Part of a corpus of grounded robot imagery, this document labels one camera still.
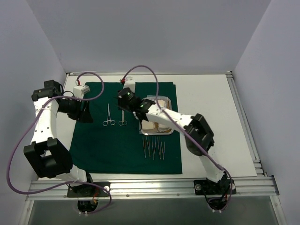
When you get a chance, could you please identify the silver scissors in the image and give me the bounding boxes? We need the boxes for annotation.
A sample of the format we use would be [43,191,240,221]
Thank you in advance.
[118,110,127,126]

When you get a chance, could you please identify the silver instrument tray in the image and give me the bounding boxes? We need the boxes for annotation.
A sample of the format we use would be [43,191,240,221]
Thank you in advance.
[139,96,173,135]

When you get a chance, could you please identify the green surgical cloth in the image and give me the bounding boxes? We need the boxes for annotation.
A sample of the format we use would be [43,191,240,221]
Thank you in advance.
[70,82,182,174]

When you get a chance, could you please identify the curved pointed silver tweezers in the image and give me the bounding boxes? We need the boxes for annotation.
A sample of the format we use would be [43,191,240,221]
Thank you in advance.
[146,136,151,157]

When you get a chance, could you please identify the serrated silver tissue forceps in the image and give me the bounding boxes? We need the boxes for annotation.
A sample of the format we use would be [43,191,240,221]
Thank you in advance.
[161,142,165,160]

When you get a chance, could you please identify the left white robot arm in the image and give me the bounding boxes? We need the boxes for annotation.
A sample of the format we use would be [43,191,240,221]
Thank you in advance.
[23,80,95,196]

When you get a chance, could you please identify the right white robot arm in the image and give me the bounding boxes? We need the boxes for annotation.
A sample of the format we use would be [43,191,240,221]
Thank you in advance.
[117,87,230,194]

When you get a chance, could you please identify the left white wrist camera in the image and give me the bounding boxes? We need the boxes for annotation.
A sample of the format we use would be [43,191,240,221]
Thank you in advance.
[73,85,90,98]

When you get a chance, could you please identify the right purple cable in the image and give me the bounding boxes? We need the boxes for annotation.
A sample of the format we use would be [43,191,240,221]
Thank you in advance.
[120,65,233,210]

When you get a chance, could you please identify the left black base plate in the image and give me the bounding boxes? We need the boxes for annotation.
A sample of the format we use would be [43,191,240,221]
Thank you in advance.
[67,184,108,198]

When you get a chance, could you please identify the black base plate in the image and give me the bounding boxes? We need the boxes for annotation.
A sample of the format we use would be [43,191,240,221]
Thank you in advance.
[193,179,231,195]
[67,184,108,198]

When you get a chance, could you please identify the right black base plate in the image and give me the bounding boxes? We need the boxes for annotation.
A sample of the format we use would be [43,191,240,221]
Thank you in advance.
[193,179,231,195]

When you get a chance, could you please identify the aluminium front rail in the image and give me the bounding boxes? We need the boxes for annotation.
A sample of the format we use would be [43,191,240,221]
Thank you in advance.
[26,176,279,201]

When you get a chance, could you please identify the aluminium rail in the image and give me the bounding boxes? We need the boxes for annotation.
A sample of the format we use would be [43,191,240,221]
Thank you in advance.
[26,176,279,201]
[226,71,267,177]

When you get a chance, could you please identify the aluminium right side rail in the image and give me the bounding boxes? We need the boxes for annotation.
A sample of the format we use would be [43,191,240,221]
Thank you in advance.
[226,71,267,177]

